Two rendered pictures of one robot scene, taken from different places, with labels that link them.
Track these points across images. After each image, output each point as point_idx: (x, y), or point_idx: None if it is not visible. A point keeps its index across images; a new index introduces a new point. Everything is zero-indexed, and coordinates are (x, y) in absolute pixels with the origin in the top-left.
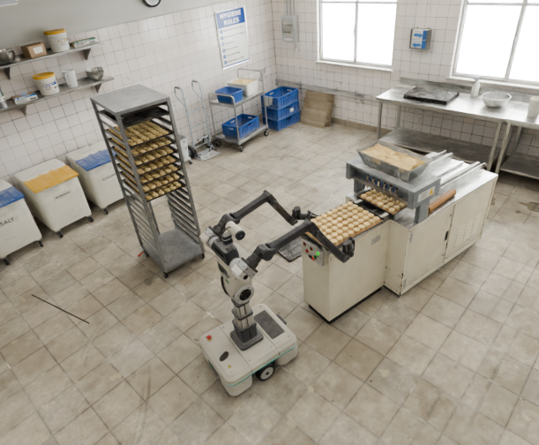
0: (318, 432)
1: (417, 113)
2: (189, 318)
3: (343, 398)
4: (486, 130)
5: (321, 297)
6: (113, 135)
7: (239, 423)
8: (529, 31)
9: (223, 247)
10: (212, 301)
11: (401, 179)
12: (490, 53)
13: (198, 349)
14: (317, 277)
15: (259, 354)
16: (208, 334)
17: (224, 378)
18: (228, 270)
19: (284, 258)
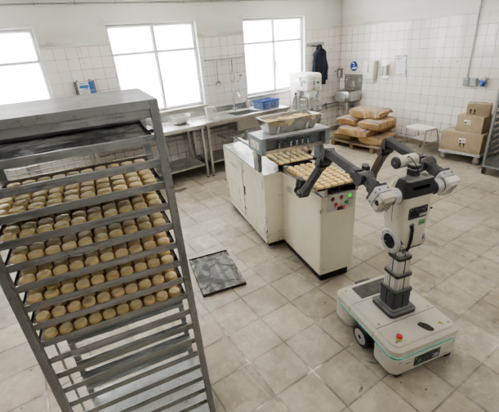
0: (469, 297)
1: (109, 159)
2: (317, 397)
3: (430, 277)
4: (171, 150)
5: (344, 246)
6: (62, 203)
7: (479, 351)
8: (167, 70)
9: (423, 176)
10: (289, 364)
11: (308, 127)
12: (147, 91)
13: (378, 386)
14: (340, 228)
15: (417, 297)
16: (390, 339)
17: (455, 331)
18: (430, 200)
19: (237, 287)
